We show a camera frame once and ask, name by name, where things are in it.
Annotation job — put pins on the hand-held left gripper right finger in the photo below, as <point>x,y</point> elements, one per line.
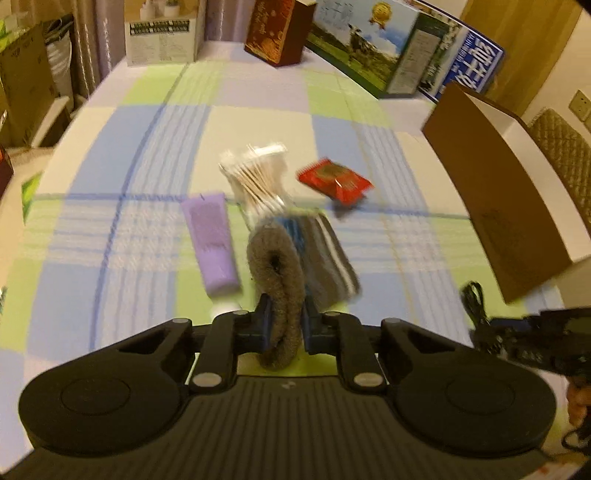
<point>309,334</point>

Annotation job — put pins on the white cutout cardboard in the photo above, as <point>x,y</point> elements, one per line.
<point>51,120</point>

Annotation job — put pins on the plaid tablecloth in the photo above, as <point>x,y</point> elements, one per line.
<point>138,138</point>

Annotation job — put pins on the dark red wooden tray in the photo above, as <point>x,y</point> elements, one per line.
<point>4,170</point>

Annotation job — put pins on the green milk carton box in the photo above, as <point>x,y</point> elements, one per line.
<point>369,50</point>

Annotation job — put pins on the cotton swab bag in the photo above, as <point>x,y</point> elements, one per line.
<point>254,180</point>

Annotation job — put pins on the blue milk carton box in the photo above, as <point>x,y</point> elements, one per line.
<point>475,64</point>

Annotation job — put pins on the dark red box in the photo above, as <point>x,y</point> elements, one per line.
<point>272,32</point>

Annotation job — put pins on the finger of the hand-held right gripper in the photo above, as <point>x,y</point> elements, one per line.
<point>563,321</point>
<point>545,350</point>

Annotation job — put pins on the purple tube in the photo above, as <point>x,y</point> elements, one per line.
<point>212,240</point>

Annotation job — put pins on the brown cardboard box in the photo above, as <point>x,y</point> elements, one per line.
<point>23,78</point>

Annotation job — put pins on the person's right hand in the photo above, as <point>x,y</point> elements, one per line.
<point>579,404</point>

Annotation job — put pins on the wooden door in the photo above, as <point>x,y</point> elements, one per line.
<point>531,46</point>

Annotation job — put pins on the quilted chair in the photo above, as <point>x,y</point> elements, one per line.
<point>563,152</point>

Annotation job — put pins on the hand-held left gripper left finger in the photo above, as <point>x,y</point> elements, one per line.
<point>264,323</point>

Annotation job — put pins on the white product box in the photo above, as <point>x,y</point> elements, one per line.
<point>161,41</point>

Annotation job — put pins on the red snack packet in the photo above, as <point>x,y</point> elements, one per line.
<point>334,180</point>

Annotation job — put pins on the wall socket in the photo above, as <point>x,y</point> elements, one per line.
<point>581,104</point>

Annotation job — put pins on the striped knit sock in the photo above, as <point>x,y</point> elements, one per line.
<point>277,258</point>

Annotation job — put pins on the brown storage box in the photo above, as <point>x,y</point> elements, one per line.
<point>503,207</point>

